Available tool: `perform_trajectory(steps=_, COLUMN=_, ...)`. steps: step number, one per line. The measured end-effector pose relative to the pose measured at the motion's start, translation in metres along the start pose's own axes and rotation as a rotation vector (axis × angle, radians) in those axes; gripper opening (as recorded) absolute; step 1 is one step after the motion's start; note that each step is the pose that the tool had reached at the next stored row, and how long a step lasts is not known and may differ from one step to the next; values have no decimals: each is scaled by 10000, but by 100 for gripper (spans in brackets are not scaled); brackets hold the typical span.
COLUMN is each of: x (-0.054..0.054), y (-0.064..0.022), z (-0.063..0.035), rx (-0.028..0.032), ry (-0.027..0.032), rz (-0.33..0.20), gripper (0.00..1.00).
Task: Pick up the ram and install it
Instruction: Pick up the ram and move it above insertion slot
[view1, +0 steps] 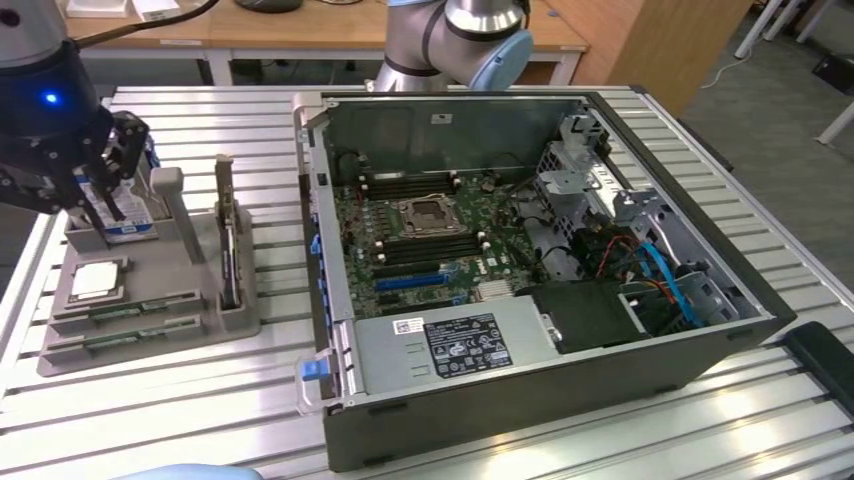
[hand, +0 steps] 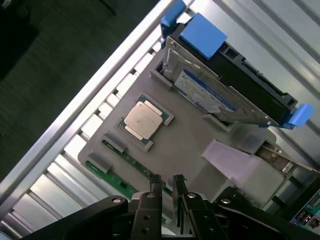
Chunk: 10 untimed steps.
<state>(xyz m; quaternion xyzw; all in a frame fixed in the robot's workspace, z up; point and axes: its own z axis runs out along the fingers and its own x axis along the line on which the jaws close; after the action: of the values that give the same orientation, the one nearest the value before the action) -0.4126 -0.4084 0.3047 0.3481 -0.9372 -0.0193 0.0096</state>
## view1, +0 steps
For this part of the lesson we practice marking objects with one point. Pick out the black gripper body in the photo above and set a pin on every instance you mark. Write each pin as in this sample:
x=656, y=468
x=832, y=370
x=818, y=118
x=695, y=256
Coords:
x=46, y=120

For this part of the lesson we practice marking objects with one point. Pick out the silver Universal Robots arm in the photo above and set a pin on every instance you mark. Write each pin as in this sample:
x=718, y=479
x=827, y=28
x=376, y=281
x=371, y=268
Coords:
x=460, y=30

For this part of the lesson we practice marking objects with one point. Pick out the green RAM stick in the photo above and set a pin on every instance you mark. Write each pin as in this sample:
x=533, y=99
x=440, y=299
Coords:
x=142, y=307
x=133, y=339

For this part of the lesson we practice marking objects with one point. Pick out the black RAM slot bank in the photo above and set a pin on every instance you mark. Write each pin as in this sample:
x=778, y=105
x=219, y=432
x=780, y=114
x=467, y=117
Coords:
x=433, y=247
x=409, y=181

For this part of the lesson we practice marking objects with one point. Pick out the silver CPU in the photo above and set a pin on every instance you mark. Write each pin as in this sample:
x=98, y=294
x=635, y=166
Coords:
x=96, y=281

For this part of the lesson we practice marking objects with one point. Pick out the graphics card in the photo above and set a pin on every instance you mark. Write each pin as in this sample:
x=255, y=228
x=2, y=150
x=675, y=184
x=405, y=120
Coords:
x=229, y=240

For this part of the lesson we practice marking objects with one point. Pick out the white box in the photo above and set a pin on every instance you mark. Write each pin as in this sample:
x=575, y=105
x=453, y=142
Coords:
x=153, y=7

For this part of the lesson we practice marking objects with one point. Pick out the wooden desk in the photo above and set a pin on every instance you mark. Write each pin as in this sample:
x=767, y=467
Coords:
x=307, y=27

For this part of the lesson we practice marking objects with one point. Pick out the grey parts rack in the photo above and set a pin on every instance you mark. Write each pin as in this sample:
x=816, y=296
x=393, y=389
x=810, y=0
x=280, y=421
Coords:
x=200, y=330

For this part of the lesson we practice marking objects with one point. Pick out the CPU socket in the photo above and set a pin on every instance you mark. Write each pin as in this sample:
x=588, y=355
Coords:
x=432, y=217

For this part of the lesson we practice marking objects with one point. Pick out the black expansion slot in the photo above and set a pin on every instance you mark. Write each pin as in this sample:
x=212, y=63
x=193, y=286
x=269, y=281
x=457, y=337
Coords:
x=403, y=271

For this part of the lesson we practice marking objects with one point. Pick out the blue expansion slot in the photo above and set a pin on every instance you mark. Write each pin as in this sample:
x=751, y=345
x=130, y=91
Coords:
x=408, y=283

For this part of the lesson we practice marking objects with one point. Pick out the blue case latch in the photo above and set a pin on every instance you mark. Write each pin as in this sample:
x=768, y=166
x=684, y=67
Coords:
x=312, y=372

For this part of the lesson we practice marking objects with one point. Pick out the green motherboard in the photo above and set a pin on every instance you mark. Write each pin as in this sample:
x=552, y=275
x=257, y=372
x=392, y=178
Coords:
x=496, y=240

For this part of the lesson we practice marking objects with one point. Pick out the light blue rounded object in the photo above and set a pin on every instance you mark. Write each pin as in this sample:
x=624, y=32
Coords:
x=193, y=472

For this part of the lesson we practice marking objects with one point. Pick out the silver chipset heat sink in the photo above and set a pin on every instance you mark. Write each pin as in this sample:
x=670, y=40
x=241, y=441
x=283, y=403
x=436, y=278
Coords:
x=495, y=290

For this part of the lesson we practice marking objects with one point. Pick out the grey power supply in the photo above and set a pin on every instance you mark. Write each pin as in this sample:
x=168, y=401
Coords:
x=460, y=345

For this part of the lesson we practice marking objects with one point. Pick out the metal optical drive cage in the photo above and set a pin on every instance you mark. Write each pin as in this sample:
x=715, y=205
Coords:
x=573, y=165

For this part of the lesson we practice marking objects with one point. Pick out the black fan shroud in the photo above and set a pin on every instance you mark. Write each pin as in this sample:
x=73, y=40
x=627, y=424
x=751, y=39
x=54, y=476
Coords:
x=587, y=315

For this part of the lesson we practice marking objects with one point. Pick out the black open PC case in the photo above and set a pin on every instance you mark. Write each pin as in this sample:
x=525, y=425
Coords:
x=533, y=410

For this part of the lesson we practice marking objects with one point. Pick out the wooden cabinet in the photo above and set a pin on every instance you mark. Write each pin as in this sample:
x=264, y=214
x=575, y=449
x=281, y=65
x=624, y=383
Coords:
x=674, y=45

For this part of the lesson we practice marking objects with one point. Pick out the metal disk bay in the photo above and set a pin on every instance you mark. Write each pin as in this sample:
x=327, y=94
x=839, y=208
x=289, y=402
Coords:
x=707, y=295

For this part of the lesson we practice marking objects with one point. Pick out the white table leg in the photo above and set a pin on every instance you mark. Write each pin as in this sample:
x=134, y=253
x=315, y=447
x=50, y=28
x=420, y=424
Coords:
x=836, y=122

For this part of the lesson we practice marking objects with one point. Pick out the black box on floor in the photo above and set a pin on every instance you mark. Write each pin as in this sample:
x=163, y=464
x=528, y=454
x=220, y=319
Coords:
x=834, y=72

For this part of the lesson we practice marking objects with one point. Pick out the black padded object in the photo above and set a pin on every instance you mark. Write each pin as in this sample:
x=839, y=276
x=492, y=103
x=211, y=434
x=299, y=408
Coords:
x=823, y=357

